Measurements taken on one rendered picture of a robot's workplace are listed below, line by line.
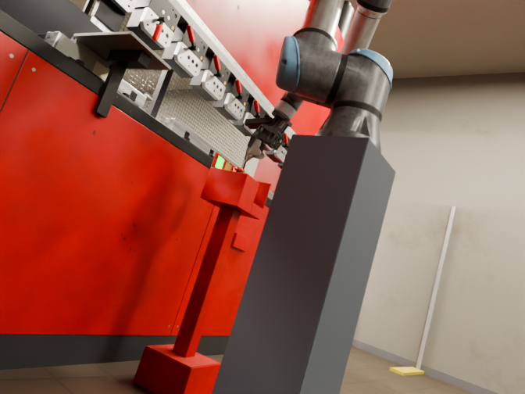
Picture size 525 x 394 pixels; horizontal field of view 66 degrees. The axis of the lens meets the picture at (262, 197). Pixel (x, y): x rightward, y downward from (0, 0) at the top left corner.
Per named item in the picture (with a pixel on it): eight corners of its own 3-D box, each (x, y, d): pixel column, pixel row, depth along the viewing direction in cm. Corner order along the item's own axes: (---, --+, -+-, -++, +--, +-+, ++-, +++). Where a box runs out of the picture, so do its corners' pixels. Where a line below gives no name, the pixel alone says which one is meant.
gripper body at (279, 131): (268, 144, 142) (287, 116, 143) (251, 134, 147) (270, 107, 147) (276, 152, 149) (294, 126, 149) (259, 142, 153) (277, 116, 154)
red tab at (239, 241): (233, 246, 199) (237, 233, 200) (229, 245, 200) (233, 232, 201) (247, 252, 212) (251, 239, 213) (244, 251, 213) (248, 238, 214)
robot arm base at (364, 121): (387, 169, 91) (398, 129, 92) (364, 140, 79) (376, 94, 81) (329, 163, 100) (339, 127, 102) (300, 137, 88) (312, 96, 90)
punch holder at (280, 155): (276, 155, 246) (283, 130, 249) (264, 153, 250) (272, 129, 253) (285, 163, 259) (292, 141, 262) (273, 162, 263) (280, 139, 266)
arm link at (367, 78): (391, 111, 85) (405, 55, 88) (331, 91, 85) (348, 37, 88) (372, 130, 97) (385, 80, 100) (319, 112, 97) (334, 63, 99)
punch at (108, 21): (92, 20, 131) (102, -5, 133) (88, 20, 132) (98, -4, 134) (115, 39, 140) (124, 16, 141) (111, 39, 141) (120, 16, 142)
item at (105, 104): (116, 114, 116) (142, 49, 120) (84, 110, 123) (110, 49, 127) (126, 120, 119) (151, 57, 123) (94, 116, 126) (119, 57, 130)
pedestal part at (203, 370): (191, 413, 123) (204, 374, 125) (132, 381, 134) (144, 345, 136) (222, 402, 140) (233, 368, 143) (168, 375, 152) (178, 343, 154)
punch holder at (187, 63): (175, 58, 161) (189, 23, 164) (160, 58, 165) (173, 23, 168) (197, 79, 174) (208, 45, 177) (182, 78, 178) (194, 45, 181)
